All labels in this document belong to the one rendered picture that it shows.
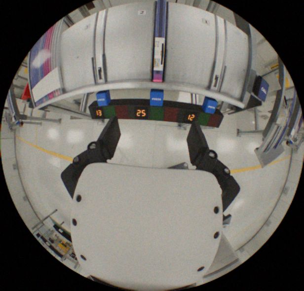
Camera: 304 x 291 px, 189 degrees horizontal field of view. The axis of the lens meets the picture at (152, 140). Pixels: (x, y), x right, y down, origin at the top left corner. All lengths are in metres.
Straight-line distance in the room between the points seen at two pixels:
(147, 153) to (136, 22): 0.87
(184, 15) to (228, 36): 0.09
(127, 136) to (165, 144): 0.33
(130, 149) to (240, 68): 0.90
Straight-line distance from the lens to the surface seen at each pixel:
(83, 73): 0.24
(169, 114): 0.23
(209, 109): 0.22
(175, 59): 0.19
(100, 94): 0.22
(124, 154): 0.93
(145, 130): 0.89
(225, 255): 0.37
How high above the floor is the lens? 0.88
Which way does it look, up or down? 88 degrees down
